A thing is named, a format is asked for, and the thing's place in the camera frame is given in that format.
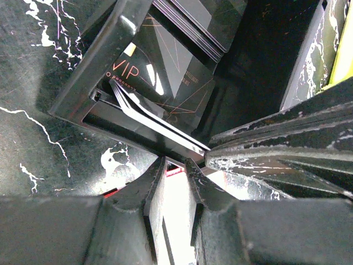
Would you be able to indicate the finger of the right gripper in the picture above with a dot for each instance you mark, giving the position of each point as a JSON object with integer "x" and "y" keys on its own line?
{"x": 294, "y": 171}
{"x": 319, "y": 109}

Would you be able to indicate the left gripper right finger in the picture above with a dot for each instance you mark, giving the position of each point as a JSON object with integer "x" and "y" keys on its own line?
{"x": 216, "y": 234}

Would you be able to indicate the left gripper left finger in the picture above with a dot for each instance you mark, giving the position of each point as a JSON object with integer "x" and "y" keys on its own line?
{"x": 128, "y": 221}

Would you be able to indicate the red leather card holder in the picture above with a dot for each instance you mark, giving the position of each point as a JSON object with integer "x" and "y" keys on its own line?
{"x": 175, "y": 235}

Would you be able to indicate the black card dispenser box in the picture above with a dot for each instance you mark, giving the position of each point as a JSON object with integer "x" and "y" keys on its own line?
{"x": 251, "y": 79}

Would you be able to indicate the stack of credit cards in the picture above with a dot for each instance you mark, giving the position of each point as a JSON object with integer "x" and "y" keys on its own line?
{"x": 211, "y": 25}

